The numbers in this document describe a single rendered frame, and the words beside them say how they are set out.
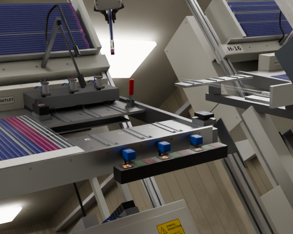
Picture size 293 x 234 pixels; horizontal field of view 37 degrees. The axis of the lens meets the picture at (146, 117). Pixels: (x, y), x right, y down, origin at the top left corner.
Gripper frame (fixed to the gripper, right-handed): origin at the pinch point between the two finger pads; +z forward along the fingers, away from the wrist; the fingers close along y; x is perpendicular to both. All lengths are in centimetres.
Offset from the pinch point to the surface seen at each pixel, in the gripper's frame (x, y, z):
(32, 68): 9.9, 33.6, 13.1
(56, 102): 33.1, 22.7, 8.6
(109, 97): 26.3, 3.7, 17.5
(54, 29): 11.5, 20.2, -6.8
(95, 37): -9.4, 8.3, 18.3
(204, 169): -148, -84, 394
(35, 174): 83, 19, -25
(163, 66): -232, -43, 279
